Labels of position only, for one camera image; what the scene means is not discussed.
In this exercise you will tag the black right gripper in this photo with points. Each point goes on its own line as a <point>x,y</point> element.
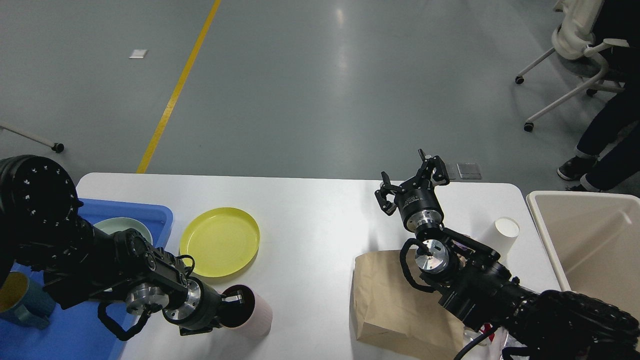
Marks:
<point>419,207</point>

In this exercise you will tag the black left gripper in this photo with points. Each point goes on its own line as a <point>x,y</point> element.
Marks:
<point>198,314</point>

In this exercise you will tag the pink mug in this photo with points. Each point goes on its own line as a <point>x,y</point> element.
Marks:
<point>252,319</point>

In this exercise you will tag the yellow plate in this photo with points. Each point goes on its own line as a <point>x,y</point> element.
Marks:
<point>222,241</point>

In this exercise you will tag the white paper cup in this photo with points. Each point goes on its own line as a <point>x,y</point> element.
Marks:
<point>501,235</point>

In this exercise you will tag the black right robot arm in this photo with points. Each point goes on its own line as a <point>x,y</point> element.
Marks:
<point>477,289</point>

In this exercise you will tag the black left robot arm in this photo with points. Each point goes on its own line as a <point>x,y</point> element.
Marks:
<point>130,278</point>

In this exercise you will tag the metal floor socket plates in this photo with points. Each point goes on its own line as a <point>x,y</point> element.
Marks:
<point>463,171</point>

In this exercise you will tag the brown paper bag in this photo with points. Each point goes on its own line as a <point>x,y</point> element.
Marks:
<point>390,314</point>

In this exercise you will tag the pale green plate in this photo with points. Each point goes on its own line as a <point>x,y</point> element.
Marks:
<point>112,225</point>

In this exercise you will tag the blue plastic tray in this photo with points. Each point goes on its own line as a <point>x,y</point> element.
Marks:
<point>77,333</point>

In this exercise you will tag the beige plastic bin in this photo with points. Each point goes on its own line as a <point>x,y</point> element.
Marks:
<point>593,242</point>

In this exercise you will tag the person in dark clothes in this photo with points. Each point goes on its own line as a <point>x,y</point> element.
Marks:
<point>608,151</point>

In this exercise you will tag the blue mug yellow inside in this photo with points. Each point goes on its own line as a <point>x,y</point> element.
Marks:
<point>24,302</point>

